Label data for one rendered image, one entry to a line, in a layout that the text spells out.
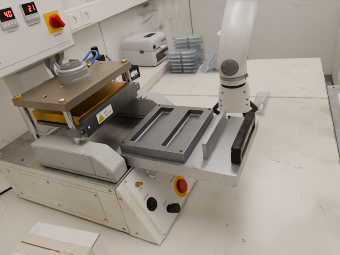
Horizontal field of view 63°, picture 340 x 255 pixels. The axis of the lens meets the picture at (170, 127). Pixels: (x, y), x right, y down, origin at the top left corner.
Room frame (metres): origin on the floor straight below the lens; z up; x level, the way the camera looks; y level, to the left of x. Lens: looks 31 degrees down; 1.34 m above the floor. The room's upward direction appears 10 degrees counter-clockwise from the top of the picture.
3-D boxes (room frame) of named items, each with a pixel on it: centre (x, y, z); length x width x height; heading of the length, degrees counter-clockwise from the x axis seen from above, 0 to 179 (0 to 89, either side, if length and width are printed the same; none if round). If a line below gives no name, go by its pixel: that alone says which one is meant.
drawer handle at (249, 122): (0.49, -0.16, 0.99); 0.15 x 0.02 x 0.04; 149
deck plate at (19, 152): (0.74, 0.25, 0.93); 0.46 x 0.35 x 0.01; 59
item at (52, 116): (0.73, 0.22, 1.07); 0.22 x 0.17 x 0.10; 149
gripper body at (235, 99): (0.80, -0.22, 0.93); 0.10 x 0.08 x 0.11; 71
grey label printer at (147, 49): (1.78, 0.06, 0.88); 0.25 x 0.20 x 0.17; 58
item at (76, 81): (0.76, 0.24, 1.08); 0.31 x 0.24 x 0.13; 149
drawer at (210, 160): (0.57, -0.04, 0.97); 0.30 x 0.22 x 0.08; 59
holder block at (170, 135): (0.59, 0.00, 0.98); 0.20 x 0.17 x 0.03; 149
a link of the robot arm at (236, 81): (0.80, -0.22, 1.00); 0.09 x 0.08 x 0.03; 71
